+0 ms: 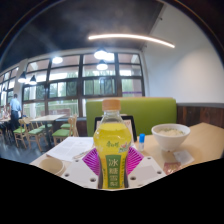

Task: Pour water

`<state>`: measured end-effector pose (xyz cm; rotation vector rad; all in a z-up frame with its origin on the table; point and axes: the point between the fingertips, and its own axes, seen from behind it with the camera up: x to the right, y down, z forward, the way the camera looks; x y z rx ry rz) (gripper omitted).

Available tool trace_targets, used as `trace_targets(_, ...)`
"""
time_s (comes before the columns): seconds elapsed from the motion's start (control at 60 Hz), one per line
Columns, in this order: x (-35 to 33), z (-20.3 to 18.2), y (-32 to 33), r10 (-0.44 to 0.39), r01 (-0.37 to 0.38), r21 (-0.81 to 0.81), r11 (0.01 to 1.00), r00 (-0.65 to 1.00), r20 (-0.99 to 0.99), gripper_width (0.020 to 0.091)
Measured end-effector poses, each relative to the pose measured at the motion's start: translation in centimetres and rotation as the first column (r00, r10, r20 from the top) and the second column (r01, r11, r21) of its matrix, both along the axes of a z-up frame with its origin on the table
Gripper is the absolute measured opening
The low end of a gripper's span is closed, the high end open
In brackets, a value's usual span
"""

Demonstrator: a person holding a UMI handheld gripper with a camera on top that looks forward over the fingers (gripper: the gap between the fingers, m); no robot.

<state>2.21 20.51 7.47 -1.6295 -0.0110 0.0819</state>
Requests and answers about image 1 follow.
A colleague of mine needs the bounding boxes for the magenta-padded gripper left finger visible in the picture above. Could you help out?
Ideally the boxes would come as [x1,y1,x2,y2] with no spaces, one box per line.
[61,147,100,190]

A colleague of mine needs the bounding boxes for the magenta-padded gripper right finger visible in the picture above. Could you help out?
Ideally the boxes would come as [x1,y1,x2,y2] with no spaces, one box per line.
[123,146,167,189]

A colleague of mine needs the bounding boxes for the yellow drink bottle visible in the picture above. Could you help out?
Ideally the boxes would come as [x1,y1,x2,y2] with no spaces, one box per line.
[92,98,132,190]

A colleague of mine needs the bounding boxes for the reddish clear wrapper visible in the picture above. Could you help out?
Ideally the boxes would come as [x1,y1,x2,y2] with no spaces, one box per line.
[163,160,183,176]

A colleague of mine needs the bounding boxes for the blue-capped glue stick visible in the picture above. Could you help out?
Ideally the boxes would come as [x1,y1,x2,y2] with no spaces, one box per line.
[138,133,146,152]

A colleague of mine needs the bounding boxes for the white paper sachet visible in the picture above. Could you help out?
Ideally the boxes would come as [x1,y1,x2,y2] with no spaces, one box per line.
[173,150,195,167]

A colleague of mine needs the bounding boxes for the white bowl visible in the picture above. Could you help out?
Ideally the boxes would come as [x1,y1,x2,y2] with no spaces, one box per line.
[150,123,192,152]

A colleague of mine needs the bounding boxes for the green upholstered bench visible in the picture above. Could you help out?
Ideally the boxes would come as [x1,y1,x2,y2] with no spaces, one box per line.
[85,97,178,138]

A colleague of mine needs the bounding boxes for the wooden chairs with green seats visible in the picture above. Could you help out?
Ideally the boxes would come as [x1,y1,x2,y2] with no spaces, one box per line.
[0,114,79,153]

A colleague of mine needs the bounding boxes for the light wooden dining table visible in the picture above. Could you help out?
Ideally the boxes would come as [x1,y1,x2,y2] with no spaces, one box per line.
[29,114,68,148]

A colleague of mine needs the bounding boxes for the person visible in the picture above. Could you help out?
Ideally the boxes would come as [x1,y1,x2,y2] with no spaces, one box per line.
[8,93,23,131]

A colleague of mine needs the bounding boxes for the large dark-framed grid window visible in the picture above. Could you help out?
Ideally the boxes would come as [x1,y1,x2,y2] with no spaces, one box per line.
[19,53,146,118]

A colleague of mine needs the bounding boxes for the long curved linear light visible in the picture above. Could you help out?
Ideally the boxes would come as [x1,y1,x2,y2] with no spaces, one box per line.
[87,33,176,49]

